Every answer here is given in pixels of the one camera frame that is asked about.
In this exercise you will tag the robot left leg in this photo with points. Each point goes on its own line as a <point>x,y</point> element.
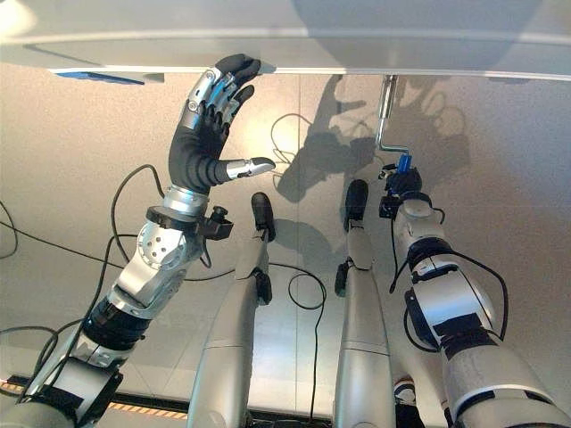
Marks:
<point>232,321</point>

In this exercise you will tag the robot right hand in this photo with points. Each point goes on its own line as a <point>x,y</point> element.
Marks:
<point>406,183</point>

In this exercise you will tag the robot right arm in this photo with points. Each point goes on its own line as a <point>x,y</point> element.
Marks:
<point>450,303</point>

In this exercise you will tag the red white blue object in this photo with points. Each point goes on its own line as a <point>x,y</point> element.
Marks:
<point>403,391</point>

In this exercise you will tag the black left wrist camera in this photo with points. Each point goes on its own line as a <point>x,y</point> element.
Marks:
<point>216,227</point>

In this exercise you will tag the yellow black striped floor tape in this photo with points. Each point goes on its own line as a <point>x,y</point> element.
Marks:
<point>134,406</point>

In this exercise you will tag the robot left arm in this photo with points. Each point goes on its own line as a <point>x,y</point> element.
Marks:
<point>154,263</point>

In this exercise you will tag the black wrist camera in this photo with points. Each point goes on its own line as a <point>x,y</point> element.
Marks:
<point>216,227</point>
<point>389,207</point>

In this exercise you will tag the robot right leg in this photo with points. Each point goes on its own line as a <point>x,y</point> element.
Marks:
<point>361,321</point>

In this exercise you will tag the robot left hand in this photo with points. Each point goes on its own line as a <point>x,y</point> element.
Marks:
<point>196,142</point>

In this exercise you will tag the blue bed underside part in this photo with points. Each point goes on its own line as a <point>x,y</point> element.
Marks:
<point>102,76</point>

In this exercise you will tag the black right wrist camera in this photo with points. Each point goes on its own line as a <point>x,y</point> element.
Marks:
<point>389,207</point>

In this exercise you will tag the robot leg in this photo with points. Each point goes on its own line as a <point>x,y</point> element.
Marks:
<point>361,321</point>
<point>232,321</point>

